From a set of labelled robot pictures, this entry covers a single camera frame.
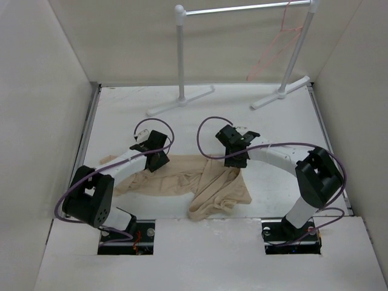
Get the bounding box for beige drawstring trousers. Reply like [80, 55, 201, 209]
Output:
[113, 155, 252, 221]

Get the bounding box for pink wire hanger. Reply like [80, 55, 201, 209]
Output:
[246, 1, 303, 81]

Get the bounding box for white clothes rack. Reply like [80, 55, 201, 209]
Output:
[146, 0, 321, 118]

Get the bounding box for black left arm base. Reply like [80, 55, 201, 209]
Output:
[97, 215, 156, 256]

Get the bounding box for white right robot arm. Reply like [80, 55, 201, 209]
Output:
[215, 125, 344, 240]

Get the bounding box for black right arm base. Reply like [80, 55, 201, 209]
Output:
[261, 218, 322, 255]

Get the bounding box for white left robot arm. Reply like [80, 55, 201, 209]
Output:
[62, 130, 169, 242]

